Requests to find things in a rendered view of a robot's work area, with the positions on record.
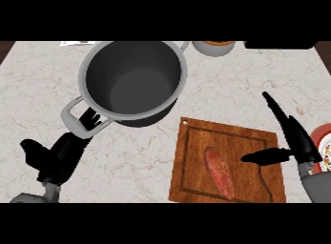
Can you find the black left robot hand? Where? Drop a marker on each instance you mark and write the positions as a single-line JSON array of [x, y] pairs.
[[62, 155]]

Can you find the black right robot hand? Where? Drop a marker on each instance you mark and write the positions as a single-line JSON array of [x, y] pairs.
[[297, 139]]

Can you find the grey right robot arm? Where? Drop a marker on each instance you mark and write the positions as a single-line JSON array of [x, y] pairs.
[[321, 184]]

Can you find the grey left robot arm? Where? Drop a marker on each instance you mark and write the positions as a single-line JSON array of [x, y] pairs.
[[40, 194]]

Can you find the brown wooden cutting board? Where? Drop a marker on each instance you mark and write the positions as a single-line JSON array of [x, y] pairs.
[[228, 158]]

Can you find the grey metal pot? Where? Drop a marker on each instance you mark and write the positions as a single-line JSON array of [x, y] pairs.
[[132, 81]]

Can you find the black appliance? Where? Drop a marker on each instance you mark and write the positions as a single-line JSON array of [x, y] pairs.
[[279, 44]]

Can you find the grey cup with orange content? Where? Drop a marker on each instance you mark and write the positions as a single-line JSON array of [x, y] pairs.
[[213, 48]]

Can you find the white paper sheet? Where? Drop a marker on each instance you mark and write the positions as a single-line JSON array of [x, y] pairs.
[[76, 43]]

